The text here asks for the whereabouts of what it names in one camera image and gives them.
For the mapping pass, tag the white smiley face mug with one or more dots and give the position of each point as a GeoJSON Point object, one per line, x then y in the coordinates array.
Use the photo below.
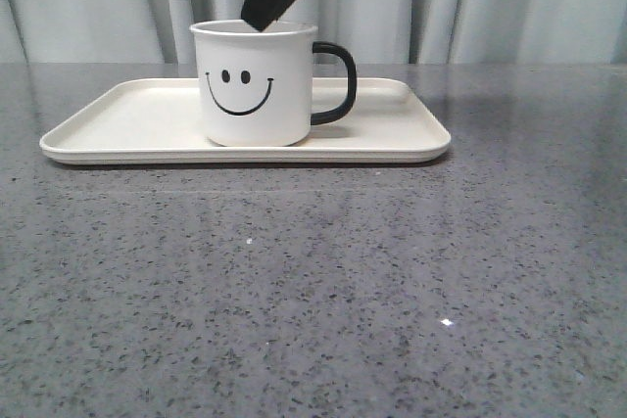
{"type": "Point", "coordinates": [256, 87]}

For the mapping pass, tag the cream rectangular plastic tray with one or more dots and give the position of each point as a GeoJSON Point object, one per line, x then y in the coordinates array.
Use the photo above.
{"type": "Point", "coordinates": [157, 120]}

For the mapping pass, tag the pale green pleated curtain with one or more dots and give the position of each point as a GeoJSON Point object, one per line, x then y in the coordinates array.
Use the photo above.
{"type": "Point", "coordinates": [432, 32]}

